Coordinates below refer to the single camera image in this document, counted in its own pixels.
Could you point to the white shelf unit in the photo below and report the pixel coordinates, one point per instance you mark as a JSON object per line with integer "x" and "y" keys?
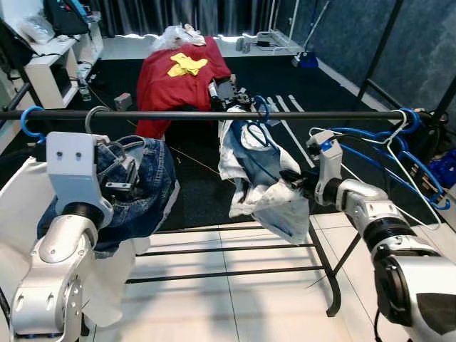
{"x": 53, "y": 78}

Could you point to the dark curtain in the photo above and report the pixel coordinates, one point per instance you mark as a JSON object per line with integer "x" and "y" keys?
{"x": 178, "y": 14}

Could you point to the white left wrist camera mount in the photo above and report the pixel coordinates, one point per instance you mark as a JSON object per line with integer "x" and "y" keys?
{"x": 71, "y": 171}

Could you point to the light denim shorts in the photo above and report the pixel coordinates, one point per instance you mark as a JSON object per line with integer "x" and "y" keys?
{"x": 285, "y": 214}

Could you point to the blue mop head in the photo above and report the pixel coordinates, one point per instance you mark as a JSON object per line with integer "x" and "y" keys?
{"x": 308, "y": 60}

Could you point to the black backpack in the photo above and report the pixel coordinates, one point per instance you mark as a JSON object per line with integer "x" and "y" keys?
{"x": 14, "y": 46}
{"x": 65, "y": 18}

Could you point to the dark blue denim shorts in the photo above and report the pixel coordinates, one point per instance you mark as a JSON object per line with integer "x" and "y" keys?
{"x": 149, "y": 192}

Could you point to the red flag with yellow star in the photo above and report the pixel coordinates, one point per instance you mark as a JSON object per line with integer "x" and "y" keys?
{"x": 164, "y": 92}

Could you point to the clear water bottle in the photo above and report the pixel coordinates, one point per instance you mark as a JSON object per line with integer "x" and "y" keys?
{"x": 85, "y": 89}

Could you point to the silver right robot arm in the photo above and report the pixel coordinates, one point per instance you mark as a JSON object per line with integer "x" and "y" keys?
{"x": 399, "y": 285}

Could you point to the grey metal hanger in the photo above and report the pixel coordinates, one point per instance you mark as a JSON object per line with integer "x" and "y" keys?
{"x": 87, "y": 121}

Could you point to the black metal machine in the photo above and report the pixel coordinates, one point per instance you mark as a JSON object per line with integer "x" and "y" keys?
{"x": 226, "y": 92}

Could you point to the small grey box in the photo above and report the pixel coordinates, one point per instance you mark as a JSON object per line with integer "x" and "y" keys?
{"x": 123, "y": 102}

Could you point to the white plastic bag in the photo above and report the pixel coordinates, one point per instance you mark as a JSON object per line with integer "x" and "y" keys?
{"x": 174, "y": 37}

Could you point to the white t-shirt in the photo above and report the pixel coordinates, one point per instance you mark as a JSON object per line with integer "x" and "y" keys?
{"x": 21, "y": 214}

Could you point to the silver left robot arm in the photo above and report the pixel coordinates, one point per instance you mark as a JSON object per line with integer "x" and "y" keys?
{"x": 57, "y": 256}

